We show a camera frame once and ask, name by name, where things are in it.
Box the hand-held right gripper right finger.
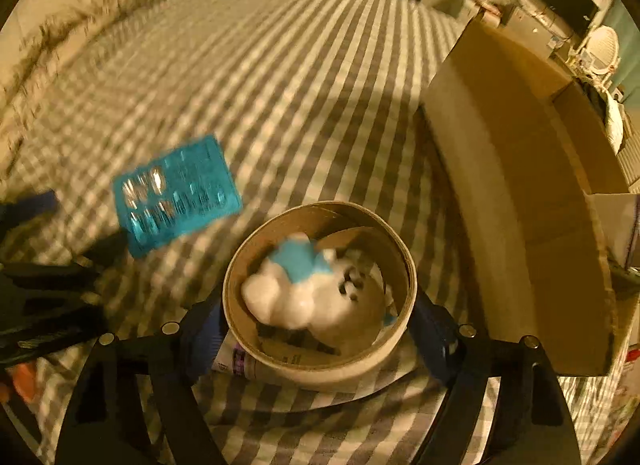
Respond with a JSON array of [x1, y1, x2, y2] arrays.
[[409, 289, 584, 465]]

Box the white and blue plush toy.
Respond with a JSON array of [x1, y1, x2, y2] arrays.
[[241, 232, 401, 346]]

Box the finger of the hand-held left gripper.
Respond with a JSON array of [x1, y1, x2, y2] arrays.
[[0, 188, 61, 228], [0, 230, 132, 296]]

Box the grey checkered blanket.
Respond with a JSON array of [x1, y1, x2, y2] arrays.
[[0, 0, 640, 465]]

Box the open cardboard box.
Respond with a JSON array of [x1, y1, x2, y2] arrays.
[[417, 12, 640, 378]]

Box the teal blister card packet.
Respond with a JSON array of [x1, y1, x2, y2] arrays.
[[111, 134, 243, 260]]

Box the white round-backed chair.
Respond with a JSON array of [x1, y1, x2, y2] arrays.
[[580, 25, 622, 78]]

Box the round cardboard container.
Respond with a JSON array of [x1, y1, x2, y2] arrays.
[[212, 200, 418, 393]]

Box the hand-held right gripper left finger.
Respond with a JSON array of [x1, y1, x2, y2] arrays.
[[54, 291, 227, 465]]

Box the orange object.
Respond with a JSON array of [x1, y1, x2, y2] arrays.
[[0, 362, 41, 403]]

